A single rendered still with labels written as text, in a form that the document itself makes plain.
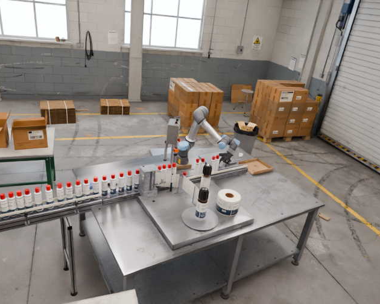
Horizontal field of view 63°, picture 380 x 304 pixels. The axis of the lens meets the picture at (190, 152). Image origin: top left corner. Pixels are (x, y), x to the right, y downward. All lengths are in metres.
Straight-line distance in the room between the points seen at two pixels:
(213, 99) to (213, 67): 2.45
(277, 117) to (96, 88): 4.42
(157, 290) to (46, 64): 6.21
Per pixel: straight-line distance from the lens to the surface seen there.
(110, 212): 2.73
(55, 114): 6.68
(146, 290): 2.95
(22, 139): 3.92
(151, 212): 2.66
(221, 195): 2.72
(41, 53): 8.01
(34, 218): 2.74
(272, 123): 6.55
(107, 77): 8.14
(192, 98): 6.28
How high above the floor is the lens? 2.49
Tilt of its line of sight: 26 degrees down
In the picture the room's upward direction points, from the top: 7 degrees clockwise
